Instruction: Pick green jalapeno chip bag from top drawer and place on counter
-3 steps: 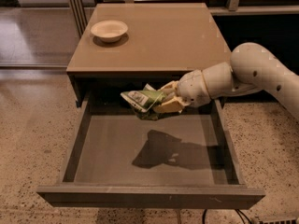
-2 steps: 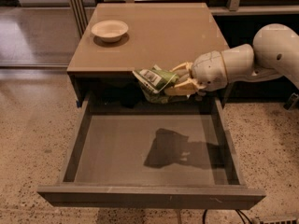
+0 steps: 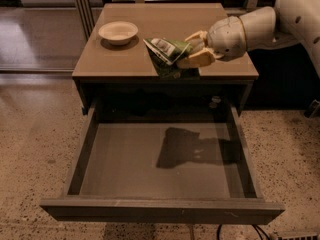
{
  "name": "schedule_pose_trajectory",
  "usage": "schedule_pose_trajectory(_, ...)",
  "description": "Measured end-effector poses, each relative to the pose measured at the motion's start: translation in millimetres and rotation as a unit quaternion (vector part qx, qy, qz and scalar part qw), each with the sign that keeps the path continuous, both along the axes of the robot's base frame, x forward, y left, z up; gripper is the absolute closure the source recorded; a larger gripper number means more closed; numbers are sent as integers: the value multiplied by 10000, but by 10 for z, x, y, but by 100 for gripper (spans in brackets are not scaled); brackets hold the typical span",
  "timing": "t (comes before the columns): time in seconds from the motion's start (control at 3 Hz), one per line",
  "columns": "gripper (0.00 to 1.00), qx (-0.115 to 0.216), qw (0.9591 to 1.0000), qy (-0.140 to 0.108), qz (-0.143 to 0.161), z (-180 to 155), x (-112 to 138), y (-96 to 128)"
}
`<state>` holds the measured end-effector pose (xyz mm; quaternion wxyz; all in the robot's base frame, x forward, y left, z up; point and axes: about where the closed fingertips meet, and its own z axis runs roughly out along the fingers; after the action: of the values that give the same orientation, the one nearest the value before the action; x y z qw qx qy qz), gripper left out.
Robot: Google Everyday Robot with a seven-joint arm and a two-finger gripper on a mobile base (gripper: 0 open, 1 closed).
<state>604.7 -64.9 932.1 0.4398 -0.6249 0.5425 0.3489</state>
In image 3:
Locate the white rounded gripper body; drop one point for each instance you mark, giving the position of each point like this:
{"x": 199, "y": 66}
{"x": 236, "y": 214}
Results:
{"x": 227, "y": 37}

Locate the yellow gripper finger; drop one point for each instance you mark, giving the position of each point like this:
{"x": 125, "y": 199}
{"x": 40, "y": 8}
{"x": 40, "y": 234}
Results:
{"x": 202, "y": 58}
{"x": 199, "y": 35}

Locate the green jalapeno chip bag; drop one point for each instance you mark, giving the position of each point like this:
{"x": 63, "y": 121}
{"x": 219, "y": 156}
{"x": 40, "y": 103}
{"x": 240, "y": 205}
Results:
{"x": 167, "y": 52}

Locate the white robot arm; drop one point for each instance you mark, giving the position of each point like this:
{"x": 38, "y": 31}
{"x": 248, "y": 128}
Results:
{"x": 286, "y": 23}

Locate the brown cabinet with counter top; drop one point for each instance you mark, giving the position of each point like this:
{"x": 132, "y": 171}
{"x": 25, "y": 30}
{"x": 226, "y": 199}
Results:
{"x": 121, "y": 84}

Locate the small white knob in cabinet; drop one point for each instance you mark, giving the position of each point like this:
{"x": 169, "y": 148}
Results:
{"x": 215, "y": 101}

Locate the white ceramic bowl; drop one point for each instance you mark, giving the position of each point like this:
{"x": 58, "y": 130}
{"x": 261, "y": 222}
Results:
{"x": 118, "y": 33}

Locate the white power strip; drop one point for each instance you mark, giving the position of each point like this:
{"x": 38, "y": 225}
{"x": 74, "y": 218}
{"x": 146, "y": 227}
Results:
{"x": 294, "y": 235}

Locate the metal window frame post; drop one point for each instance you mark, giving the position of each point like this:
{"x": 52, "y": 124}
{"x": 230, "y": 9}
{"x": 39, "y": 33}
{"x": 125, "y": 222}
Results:
{"x": 86, "y": 16}

